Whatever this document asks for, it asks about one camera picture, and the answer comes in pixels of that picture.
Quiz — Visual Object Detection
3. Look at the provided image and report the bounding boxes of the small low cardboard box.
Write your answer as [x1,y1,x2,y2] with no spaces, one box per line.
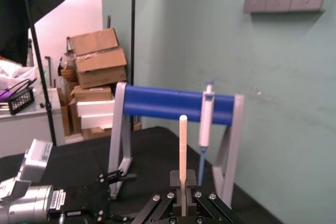
[88,126,113,140]

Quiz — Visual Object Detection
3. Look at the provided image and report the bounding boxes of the white side cabinet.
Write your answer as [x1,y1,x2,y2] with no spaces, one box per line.
[0,87,67,158]

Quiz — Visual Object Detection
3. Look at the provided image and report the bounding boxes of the blue and grey pipette rack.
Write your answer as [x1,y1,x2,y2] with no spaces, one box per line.
[108,81,245,209]

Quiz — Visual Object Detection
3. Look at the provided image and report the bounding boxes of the clear bag of clutter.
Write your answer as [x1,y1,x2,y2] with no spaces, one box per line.
[58,50,78,82]

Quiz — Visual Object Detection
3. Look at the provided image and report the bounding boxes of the white pipette with blue tip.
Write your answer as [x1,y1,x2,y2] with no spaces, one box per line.
[197,79,217,187]

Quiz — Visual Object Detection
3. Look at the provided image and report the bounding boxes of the white foam blocks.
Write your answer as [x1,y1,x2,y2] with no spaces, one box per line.
[76,99,116,131]

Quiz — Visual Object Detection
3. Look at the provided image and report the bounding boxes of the black softbox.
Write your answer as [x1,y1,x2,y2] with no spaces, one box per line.
[0,0,72,66]

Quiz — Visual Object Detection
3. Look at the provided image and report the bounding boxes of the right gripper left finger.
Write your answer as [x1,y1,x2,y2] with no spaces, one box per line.
[132,170,182,224]

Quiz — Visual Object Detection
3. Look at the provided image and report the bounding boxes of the straight black stand pole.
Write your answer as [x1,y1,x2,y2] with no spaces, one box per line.
[128,0,139,130]

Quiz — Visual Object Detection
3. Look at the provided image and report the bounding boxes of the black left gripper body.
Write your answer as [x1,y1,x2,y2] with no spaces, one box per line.
[48,173,112,224]

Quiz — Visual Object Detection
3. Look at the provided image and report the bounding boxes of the black light stand with knob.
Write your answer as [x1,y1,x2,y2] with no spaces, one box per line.
[19,0,57,146]

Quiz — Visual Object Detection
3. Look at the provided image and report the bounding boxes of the black table cloth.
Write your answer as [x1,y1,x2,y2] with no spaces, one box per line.
[0,126,283,224]

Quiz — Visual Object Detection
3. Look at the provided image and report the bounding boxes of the white plastic bag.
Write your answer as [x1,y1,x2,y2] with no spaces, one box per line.
[0,60,39,90]

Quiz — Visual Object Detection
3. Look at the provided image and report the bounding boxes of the large open cardboard box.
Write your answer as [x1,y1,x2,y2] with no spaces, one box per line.
[69,27,128,90]

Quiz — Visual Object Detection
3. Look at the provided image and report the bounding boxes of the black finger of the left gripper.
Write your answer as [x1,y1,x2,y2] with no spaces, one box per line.
[104,212,137,222]
[104,170,138,184]

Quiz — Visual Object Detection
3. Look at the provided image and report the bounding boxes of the flat cardboard box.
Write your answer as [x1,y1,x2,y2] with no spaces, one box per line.
[71,85,113,102]

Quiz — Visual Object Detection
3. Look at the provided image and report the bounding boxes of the black slotted crate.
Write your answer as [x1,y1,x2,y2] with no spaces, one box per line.
[6,87,36,116]

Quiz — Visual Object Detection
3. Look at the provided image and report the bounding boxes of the tall narrow cardboard box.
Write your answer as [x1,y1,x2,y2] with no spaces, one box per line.
[57,87,80,137]

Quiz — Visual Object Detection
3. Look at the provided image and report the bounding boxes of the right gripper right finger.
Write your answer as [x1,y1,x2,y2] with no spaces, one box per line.
[186,170,237,224]

